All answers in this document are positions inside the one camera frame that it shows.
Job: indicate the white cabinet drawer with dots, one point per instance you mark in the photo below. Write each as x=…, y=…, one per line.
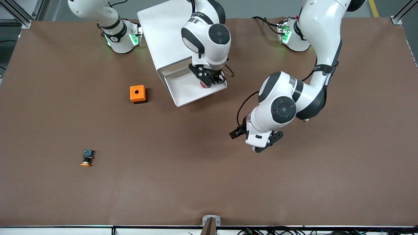
x=192, y=93

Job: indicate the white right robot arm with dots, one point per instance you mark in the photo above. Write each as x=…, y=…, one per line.
x=205, y=36

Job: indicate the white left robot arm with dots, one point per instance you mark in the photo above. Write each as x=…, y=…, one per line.
x=323, y=32

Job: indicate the white drawer cabinet housing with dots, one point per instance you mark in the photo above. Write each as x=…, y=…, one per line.
x=163, y=32

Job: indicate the small orange-capped push button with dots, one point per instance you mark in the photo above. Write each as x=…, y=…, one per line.
x=87, y=157

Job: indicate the orange box with hole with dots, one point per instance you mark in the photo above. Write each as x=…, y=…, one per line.
x=137, y=93

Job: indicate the grey metal mounting bracket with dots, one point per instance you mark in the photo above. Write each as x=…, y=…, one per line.
x=218, y=221

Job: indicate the dark camera mount pole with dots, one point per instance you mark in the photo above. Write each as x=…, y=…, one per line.
x=209, y=228

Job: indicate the aluminium frame post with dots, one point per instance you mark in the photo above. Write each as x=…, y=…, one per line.
x=396, y=20
x=20, y=15

